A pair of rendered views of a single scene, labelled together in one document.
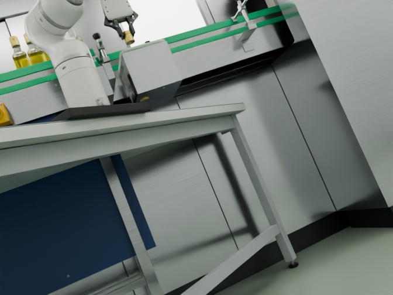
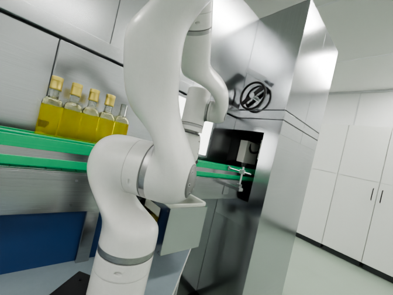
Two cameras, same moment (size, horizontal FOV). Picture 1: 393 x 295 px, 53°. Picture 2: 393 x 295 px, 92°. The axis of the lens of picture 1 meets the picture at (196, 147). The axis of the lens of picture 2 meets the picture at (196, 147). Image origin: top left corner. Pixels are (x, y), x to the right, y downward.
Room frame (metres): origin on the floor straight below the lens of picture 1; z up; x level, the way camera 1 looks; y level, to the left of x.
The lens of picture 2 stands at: (0.75, 0.34, 1.21)
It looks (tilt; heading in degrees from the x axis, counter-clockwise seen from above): 0 degrees down; 335
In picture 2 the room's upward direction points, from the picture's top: 13 degrees clockwise
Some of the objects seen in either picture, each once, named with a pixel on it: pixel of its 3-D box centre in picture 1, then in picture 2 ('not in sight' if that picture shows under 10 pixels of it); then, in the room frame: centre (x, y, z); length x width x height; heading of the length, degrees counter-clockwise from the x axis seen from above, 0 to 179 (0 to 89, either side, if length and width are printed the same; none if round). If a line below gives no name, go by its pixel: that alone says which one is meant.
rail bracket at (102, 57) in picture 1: (101, 51); not in sight; (1.51, 0.20, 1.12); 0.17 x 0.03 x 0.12; 16
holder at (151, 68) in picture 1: (148, 81); (165, 213); (1.47, 0.07, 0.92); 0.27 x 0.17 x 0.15; 16
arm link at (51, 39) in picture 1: (55, 37); (126, 190); (1.19, 0.28, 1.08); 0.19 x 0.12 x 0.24; 53
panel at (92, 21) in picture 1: (114, 28); (154, 116); (1.80, 0.14, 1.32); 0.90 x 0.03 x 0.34; 106
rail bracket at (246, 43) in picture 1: (244, 21); (237, 179); (1.69, -0.41, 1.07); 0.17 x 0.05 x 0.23; 16
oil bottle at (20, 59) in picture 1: (27, 75); (46, 127); (1.54, 0.53, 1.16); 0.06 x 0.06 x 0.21; 15
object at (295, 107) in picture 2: not in sight; (288, 88); (1.93, -0.91, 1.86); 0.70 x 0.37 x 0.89; 106
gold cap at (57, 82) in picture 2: (14, 42); (57, 83); (1.54, 0.53, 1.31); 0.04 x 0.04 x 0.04
